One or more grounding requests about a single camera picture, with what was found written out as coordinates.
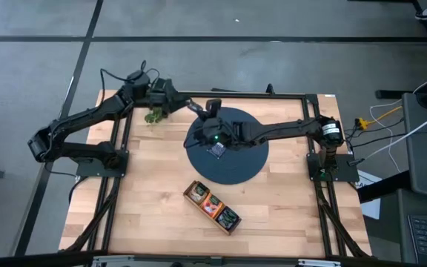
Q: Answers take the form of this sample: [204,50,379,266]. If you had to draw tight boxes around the black desk foot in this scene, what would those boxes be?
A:
[375,89,415,100]
[357,174,411,204]

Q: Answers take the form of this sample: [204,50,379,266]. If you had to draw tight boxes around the green potted plant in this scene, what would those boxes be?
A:
[143,107,168,125]

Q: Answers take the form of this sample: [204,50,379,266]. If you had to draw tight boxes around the white paper sheet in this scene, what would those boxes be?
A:
[357,169,383,220]

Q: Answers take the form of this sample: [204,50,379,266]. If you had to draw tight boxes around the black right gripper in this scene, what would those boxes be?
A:
[193,98,245,151]

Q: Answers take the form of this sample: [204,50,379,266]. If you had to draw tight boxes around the yellow power cable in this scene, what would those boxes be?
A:
[354,105,404,131]

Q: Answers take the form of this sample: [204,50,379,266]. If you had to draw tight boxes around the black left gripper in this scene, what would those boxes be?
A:
[148,77,204,120]

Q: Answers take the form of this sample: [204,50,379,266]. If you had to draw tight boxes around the thick white cable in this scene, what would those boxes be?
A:
[365,106,427,160]

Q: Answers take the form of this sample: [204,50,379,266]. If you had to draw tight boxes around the dark blue blackcurrant tea sachet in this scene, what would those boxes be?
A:
[208,142,228,159]
[216,207,241,230]

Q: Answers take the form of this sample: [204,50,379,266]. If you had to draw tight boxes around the round dark blue placemat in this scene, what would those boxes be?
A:
[185,106,270,185]

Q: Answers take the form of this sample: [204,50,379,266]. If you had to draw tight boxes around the orange peach tea sachet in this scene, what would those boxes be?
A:
[201,194,225,218]

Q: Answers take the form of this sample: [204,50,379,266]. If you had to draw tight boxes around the black metal table frame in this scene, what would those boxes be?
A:
[63,82,373,259]

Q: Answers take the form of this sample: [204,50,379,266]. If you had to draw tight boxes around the dark grey desk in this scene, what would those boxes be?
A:
[401,92,427,201]

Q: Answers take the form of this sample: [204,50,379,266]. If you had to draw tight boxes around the wooden three-compartment box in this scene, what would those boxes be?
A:
[182,179,242,237]

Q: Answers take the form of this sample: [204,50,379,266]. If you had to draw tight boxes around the silver crossbar bracket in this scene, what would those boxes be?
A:
[91,254,136,267]
[297,258,342,267]

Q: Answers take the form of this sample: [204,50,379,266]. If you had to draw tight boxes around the beige vanilla cinnamon tea sachet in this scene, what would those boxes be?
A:
[190,182,210,202]

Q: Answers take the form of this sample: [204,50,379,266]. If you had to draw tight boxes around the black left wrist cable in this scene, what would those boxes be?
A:
[99,60,162,98]

